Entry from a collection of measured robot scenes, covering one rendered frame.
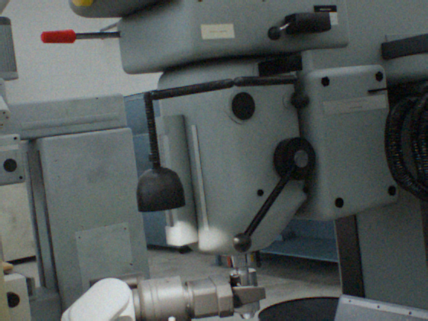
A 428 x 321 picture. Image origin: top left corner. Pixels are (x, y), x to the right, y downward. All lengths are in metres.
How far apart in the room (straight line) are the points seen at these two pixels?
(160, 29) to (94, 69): 9.97
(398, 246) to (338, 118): 0.36
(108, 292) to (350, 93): 0.53
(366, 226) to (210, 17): 0.64
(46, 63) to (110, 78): 1.02
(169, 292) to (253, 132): 0.30
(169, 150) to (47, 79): 9.66
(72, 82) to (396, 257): 9.64
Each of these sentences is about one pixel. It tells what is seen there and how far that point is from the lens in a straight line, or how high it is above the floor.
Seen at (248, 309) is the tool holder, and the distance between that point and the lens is 1.24.
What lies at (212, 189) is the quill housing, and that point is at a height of 1.43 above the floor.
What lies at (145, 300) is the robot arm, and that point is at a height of 1.25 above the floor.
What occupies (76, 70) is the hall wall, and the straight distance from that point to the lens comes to 10.96.
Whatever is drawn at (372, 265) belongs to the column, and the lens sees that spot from 1.54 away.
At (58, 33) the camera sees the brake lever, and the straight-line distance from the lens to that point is 1.19.
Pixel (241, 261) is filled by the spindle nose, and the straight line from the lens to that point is 1.22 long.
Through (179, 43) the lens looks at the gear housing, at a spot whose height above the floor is 1.65.
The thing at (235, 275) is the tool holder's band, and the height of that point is 1.27.
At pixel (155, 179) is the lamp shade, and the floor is 1.46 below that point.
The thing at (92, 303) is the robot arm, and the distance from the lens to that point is 1.18.
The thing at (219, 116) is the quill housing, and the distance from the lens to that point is 1.11.
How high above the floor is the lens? 1.53
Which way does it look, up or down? 3 degrees down
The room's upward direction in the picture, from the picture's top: 7 degrees counter-clockwise
